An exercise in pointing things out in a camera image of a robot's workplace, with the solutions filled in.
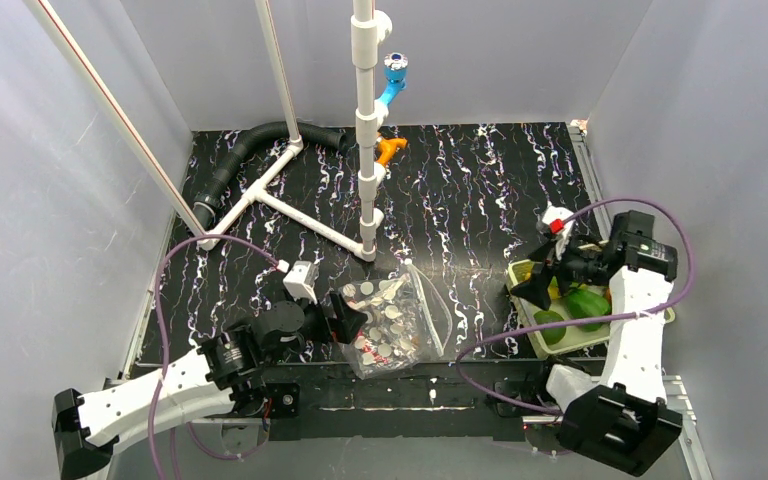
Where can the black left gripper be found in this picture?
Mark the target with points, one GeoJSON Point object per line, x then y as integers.
{"type": "Point", "coordinates": [334, 319]}

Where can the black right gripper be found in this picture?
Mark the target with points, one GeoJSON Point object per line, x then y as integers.
{"type": "Point", "coordinates": [552, 273]}

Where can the fake green pepper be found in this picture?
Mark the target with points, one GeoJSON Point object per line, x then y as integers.
{"type": "Point", "coordinates": [584, 303]}

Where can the fake red chili pepper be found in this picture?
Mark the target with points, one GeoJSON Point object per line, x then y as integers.
{"type": "Point", "coordinates": [384, 341]}

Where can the clear polka dot zip bag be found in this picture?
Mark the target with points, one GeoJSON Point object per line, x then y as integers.
{"type": "Point", "coordinates": [428, 319]}

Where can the yellow fake banana bunch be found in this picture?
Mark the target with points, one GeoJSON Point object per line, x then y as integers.
{"type": "Point", "coordinates": [557, 290]}

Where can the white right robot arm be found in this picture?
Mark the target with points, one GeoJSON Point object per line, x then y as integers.
{"type": "Point", "coordinates": [622, 420]}

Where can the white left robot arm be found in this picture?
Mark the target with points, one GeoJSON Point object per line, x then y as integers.
{"type": "Point", "coordinates": [220, 376]}

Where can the pale green perforated basket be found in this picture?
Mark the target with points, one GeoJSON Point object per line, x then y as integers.
{"type": "Point", "coordinates": [628, 314]}

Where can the orange pipe fitting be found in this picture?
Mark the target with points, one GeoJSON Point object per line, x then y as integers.
{"type": "Point", "coordinates": [387, 148]}

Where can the blue faucet fixture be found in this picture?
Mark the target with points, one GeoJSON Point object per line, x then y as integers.
{"type": "Point", "coordinates": [395, 72]}

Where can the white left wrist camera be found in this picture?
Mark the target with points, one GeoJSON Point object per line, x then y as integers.
{"type": "Point", "coordinates": [299, 281]}

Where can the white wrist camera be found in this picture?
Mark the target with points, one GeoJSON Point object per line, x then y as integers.
{"type": "Point", "coordinates": [299, 281]}
{"type": "Point", "coordinates": [556, 222]}

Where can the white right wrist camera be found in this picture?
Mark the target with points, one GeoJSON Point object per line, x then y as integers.
{"type": "Point", "coordinates": [556, 222]}

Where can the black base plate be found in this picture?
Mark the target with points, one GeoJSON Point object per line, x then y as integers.
{"type": "Point", "coordinates": [427, 401]}

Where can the white pvc pipe frame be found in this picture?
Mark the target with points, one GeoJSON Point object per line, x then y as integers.
{"type": "Point", "coordinates": [369, 28]}

